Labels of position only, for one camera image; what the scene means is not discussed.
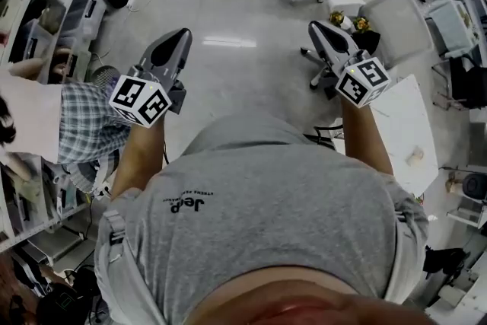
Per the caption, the person's head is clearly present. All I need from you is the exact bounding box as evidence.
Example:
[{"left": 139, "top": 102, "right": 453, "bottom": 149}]
[{"left": 199, "top": 269, "right": 444, "bottom": 325}]

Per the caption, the white office chair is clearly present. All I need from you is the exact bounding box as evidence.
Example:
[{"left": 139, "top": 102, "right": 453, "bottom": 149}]
[{"left": 299, "top": 0, "right": 435, "bottom": 100}]

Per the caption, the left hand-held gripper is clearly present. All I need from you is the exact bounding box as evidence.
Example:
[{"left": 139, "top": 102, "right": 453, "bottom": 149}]
[{"left": 108, "top": 27, "right": 193, "bottom": 129}]

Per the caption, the table with pale green cloth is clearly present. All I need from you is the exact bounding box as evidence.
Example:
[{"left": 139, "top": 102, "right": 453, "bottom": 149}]
[{"left": 425, "top": 0, "right": 481, "bottom": 55}]

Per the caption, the small black round fan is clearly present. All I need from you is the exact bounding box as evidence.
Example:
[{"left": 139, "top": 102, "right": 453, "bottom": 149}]
[{"left": 461, "top": 172, "right": 487, "bottom": 199}]

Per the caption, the person's left forearm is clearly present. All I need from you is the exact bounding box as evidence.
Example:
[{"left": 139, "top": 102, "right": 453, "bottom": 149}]
[{"left": 109, "top": 113, "right": 169, "bottom": 202}]

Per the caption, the white floor fan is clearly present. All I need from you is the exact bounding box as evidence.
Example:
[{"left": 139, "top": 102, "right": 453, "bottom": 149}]
[{"left": 90, "top": 64, "right": 122, "bottom": 89}]

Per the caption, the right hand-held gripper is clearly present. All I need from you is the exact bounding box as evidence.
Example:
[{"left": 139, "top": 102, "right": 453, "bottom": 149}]
[{"left": 307, "top": 19, "right": 393, "bottom": 110}]

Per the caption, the black mesh office chair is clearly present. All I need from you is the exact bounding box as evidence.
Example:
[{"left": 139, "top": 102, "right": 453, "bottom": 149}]
[{"left": 447, "top": 54, "right": 487, "bottom": 110}]

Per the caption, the black bag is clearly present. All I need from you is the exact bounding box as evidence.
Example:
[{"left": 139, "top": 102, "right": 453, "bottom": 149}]
[{"left": 349, "top": 30, "right": 382, "bottom": 57}]

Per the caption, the person's right forearm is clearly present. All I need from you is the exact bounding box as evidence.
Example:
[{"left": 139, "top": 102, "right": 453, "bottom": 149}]
[{"left": 339, "top": 98, "right": 396, "bottom": 177}]

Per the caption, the black under-table cable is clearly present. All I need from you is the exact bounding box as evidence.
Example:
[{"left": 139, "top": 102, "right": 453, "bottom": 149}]
[{"left": 303, "top": 123, "right": 344, "bottom": 150}]

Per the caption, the white marble table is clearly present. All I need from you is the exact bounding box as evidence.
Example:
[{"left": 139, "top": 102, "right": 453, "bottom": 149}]
[{"left": 333, "top": 73, "right": 441, "bottom": 199}]

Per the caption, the small beige object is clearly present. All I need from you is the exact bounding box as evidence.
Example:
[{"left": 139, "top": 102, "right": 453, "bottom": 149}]
[{"left": 404, "top": 147, "right": 426, "bottom": 167}]

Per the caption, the grey shoulder strap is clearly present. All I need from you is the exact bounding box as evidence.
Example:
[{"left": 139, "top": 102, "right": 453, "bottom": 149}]
[
  {"left": 103, "top": 210, "right": 127, "bottom": 247},
  {"left": 394, "top": 212, "right": 409, "bottom": 234}
]

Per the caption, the person's grey t-shirt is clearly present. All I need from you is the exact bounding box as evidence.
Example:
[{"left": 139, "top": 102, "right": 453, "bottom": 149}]
[{"left": 94, "top": 113, "right": 430, "bottom": 325}]

